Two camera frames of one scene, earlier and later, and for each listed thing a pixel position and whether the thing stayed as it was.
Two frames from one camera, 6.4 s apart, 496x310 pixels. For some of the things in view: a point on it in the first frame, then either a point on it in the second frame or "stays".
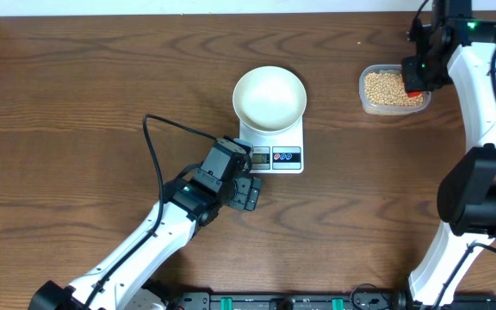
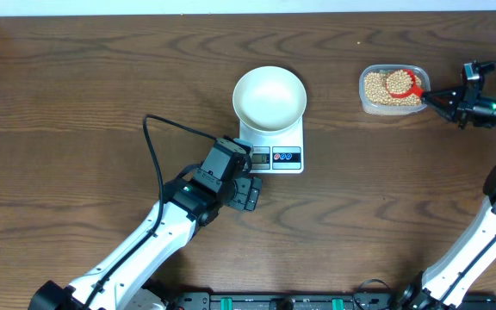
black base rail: [383, 300] stays
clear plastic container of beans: [382, 91] stays
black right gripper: [413, 83] to [462, 104]
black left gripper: [247, 194] stays
